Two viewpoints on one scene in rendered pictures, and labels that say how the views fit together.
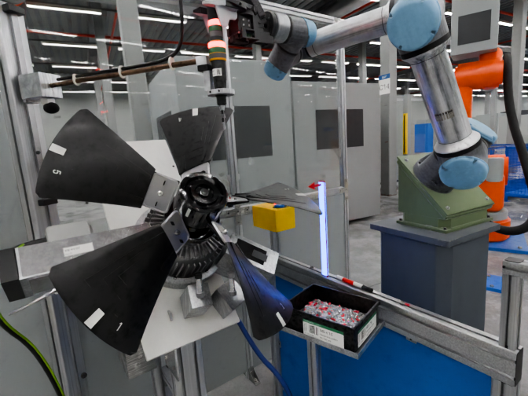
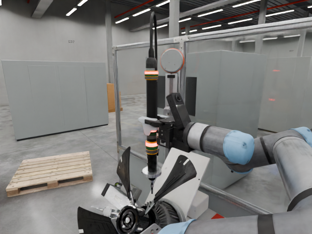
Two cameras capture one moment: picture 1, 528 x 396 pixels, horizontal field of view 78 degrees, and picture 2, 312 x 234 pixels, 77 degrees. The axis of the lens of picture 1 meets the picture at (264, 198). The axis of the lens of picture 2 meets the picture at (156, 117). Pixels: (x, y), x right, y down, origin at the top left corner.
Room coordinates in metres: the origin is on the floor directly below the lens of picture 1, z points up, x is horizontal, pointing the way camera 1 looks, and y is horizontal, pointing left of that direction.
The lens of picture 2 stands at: (0.77, -0.55, 1.82)
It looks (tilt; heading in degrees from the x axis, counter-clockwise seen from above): 14 degrees down; 80
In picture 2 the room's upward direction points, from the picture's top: straight up
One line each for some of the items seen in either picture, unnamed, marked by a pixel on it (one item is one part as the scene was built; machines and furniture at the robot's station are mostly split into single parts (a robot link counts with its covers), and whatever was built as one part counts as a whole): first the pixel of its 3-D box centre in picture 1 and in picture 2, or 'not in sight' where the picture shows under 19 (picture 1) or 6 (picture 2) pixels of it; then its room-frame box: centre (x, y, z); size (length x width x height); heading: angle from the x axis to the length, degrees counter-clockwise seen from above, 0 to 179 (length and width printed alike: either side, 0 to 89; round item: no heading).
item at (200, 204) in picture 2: not in sight; (192, 202); (1.23, 0.58, 0.92); 0.17 x 0.16 x 0.11; 35
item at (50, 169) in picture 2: not in sight; (55, 170); (-0.45, 2.90, 0.07); 1.20 x 1.00 x 0.15; 11
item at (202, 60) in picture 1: (215, 75); (152, 159); (0.87, 0.10, 1.50); 0.09 x 0.07 x 0.10; 70
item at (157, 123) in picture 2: (236, 8); (157, 122); (0.88, 0.04, 1.66); 0.09 x 0.05 x 0.02; 136
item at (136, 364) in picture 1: (133, 332); not in sight; (1.01, 0.47, 0.73); 0.15 x 0.09 x 0.22; 35
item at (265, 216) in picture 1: (273, 218); not in sight; (1.32, -0.03, 1.02); 0.16 x 0.10 x 0.11; 35
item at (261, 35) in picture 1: (251, 26); (177, 133); (0.93, 0.00, 1.63); 0.12 x 0.08 x 0.09; 125
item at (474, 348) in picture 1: (350, 295); not in sight; (0.99, -0.26, 0.82); 0.90 x 0.04 x 0.08; 35
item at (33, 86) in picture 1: (39, 87); (169, 112); (1.08, 0.68, 1.54); 0.10 x 0.07 x 0.09; 70
